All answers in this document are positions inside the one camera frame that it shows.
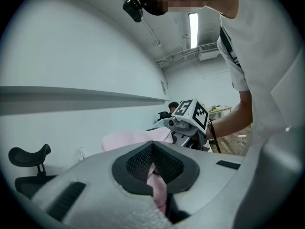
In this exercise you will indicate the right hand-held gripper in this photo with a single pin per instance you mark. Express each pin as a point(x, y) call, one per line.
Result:
point(190, 118)

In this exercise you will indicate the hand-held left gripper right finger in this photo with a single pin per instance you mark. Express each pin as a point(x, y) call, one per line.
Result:
point(207, 175)

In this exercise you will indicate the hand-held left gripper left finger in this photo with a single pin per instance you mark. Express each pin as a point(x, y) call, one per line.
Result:
point(95, 187)

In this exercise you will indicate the pink garment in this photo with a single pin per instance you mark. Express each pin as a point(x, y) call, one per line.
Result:
point(124, 138)

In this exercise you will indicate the person's right forearm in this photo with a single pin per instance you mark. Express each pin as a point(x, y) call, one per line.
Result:
point(228, 125)

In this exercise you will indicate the white power strip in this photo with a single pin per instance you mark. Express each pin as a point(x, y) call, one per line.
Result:
point(242, 137)

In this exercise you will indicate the wooden desk with white legs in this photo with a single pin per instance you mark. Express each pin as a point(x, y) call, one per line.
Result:
point(220, 110)

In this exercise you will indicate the black mesh office chair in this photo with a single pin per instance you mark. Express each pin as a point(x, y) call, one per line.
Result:
point(28, 155)

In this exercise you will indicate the ceiling air conditioner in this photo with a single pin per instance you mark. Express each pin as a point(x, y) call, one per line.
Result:
point(209, 52)

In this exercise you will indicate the ceiling light strip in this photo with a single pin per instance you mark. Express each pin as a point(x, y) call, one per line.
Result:
point(193, 30)

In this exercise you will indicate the person's white shirt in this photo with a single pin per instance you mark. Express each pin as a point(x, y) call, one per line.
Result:
point(262, 56)

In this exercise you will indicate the person's head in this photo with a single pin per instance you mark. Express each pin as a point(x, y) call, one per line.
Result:
point(224, 1)

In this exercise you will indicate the paper wall notice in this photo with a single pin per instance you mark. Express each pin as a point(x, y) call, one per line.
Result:
point(163, 87)

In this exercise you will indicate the black head-mounted camera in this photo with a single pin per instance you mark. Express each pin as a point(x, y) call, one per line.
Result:
point(133, 8)

